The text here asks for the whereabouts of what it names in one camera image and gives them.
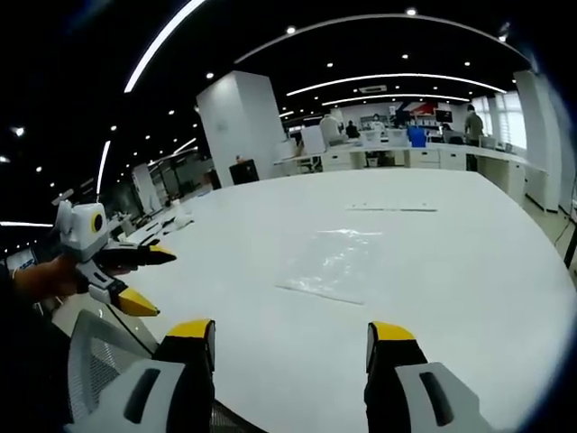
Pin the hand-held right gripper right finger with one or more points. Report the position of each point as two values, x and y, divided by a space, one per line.
396 374

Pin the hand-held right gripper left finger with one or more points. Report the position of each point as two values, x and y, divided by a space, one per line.
180 370

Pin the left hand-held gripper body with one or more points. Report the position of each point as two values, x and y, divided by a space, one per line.
83 234

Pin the clear resealable plastic bag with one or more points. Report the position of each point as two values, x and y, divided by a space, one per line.
331 264

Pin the person's left hand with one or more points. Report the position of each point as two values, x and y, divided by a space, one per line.
63 277

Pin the white crumpled object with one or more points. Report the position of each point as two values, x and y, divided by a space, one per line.
182 221

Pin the grey mesh office chair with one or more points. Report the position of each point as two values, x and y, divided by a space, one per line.
103 356

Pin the black cabinet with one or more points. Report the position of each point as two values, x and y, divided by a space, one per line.
244 172

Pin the flat clear plastic strip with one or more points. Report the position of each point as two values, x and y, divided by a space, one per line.
391 207

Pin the white square pillar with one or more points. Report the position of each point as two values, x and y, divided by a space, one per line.
241 126

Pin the long white counter desk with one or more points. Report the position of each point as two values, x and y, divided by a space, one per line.
419 155

